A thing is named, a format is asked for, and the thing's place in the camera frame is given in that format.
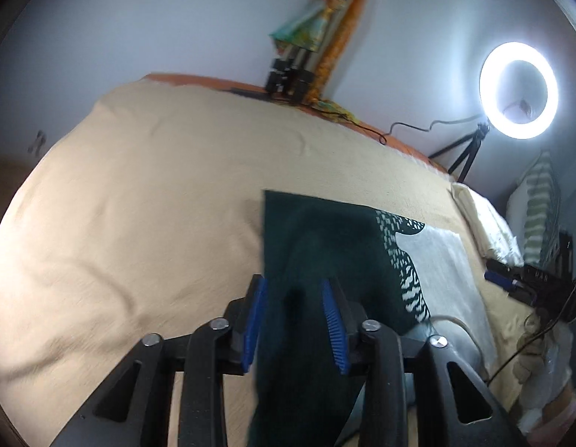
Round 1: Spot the green and white patterned shirt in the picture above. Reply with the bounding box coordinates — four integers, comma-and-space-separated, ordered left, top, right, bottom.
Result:
249, 191, 497, 446

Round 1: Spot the right hand in glove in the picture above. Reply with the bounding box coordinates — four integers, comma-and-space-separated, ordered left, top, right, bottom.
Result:
512, 316, 576, 446

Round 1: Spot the white button shirt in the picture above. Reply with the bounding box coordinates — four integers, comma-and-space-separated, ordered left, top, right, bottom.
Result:
451, 183, 525, 266

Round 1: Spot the green striped white pillow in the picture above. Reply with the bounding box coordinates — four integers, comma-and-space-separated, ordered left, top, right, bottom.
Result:
505, 151, 561, 269

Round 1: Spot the beige blanket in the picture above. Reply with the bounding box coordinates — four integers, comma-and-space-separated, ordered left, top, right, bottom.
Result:
0, 80, 537, 446

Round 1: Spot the colourful cloth on tripod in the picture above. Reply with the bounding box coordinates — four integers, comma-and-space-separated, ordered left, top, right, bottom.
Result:
268, 0, 378, 124

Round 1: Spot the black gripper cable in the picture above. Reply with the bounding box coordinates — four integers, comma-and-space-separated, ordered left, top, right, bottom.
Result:
485, 282, 576, 388

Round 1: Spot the black ring light tripod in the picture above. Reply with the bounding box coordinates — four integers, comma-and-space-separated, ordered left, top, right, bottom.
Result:
428, 123, 490, 183

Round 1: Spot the black ring light cable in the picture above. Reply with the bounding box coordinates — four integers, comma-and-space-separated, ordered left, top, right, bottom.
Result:
324, 113, 485, 146

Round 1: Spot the white ring light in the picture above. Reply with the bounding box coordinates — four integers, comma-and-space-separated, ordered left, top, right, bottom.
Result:
479, 41, 560, 140

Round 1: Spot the folded tripod against wall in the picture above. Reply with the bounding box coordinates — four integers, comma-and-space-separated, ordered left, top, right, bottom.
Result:
263, 0, 369, 103

